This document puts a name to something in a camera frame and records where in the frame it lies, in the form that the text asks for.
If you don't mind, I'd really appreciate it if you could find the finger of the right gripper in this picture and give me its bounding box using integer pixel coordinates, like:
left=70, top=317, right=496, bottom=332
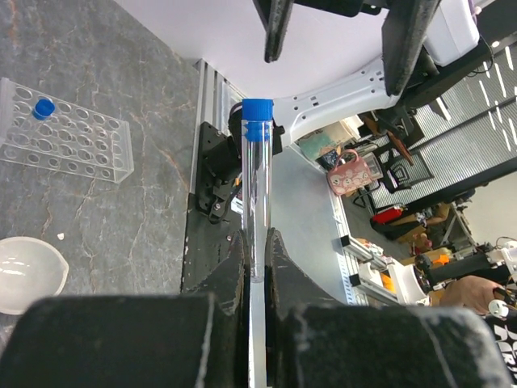
left=381, top=0, right=439, bottom=96
left=253, top=0, right=294, bottom=63

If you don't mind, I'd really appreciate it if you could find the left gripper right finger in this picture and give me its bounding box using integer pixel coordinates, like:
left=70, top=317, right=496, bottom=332
left=266, top=229, right=511, bottom=387

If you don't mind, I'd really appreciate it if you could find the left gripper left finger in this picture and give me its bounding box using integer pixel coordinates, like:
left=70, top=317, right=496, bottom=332
left=1, top=233, right=246, bottom=387

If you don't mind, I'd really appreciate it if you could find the blue capped test tube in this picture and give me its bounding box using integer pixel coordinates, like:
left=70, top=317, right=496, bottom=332
left=32, top=98, right=56, bottom=120
left=241, top=98, right=275, bottom=388

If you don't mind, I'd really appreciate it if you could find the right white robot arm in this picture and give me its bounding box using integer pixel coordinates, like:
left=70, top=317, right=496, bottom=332
left=229, top=1, right=479, bottom=150

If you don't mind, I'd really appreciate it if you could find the pink floral mug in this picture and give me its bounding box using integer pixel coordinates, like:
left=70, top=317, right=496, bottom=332
left=327, top=150, right=384, bottom=196

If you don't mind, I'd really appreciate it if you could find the white evaporating dish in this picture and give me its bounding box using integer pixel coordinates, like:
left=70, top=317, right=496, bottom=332
left=1, top=237, right=69, bottom=315

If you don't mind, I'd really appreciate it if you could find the clear acrylic tube rack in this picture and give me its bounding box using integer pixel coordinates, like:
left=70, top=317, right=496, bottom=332
left=1, top=78, right=134, bottom=183

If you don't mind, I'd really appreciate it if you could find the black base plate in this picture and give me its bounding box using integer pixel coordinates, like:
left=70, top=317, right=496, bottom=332
left=181, top=122, right=242, bottom=293

